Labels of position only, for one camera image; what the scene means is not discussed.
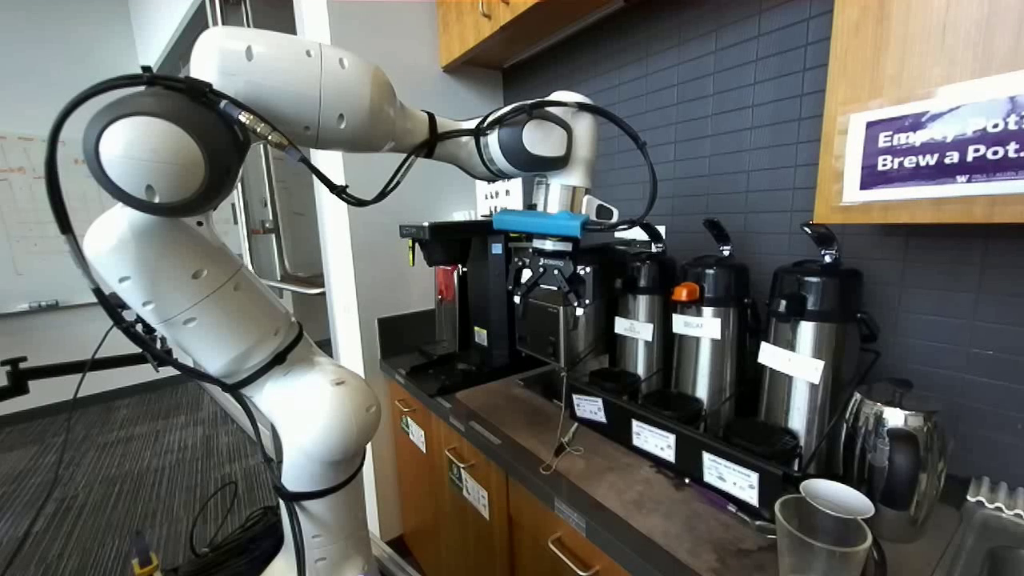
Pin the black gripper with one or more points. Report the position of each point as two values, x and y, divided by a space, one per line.
563 277

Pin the whiteboard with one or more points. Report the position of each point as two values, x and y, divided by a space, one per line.
37 266

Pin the right steel airpot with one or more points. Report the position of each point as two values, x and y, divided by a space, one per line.
814 339

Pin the white paper cup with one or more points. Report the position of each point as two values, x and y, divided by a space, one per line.
837 499

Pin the purple brew sign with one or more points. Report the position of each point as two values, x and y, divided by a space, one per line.
960 141

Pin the middle steel airpot orange tab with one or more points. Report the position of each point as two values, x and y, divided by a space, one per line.
710 324

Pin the black coffee brewer machine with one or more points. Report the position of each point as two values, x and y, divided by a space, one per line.
481 335

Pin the wooden upper cabinet left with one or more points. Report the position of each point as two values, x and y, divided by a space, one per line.
497 33

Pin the wooden lower cabinets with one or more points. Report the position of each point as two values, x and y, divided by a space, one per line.
467 516

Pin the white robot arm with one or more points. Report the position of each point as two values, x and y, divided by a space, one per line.
171 149

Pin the wooden cabinet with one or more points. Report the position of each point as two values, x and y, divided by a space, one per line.
890 53
497 33

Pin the wooden upper cabinet right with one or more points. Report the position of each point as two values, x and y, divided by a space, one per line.
890 53

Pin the glass coffee carafe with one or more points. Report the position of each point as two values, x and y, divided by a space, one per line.
894 455

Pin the clear plastic pitcher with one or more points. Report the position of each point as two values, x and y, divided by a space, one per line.
814 543

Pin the metal drying rack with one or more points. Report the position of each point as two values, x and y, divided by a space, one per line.
990 532

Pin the left steel airpot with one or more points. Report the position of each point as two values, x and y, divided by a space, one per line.
640 324

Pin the black airpot rack tray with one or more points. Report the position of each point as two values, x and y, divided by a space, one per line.
655 427

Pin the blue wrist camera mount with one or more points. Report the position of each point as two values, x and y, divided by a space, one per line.
541 222

